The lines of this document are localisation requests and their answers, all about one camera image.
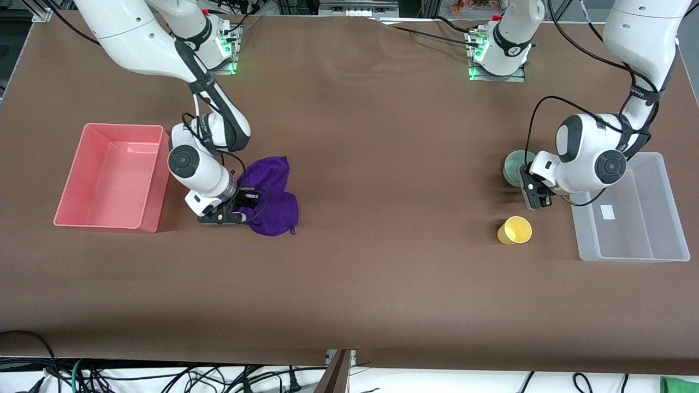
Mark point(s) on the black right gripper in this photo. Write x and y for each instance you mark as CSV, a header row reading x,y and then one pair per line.
x,y
243,197

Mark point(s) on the purple cloth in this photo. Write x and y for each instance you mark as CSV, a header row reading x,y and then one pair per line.
x,y
273,174

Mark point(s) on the pale green bowl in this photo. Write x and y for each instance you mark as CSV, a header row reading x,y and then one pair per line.
x,y
513,169

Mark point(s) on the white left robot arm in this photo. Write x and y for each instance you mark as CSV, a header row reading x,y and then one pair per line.
x,y
644,27

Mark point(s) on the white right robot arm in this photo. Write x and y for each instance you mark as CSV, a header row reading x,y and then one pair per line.
x,y
131,38

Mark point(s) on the yellow cup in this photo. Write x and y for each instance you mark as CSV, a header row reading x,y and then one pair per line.
x,y
516,230

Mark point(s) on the pink plastic bin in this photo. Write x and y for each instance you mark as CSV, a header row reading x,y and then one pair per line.
x,y
109,185

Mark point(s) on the brown wooden board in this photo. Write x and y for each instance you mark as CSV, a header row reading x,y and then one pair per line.
x,y
334,376

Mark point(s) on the white power strip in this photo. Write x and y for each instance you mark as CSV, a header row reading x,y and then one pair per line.
x,y
357,8

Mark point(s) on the orange patterned object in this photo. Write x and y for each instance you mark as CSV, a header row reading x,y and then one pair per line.
x,y
469,5

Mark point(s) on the clear plastic bin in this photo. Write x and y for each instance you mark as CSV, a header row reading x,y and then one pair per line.
x,y
644,229

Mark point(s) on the green object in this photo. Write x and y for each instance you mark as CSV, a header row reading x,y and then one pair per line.
x,y
680,385

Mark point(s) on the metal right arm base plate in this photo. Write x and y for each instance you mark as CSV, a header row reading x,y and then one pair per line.
x,y
228,68

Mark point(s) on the aluminium frame bar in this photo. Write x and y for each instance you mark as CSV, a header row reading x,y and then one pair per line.
x,y
42,13

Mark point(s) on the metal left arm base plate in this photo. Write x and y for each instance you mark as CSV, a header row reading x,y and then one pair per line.
x,y
497,78

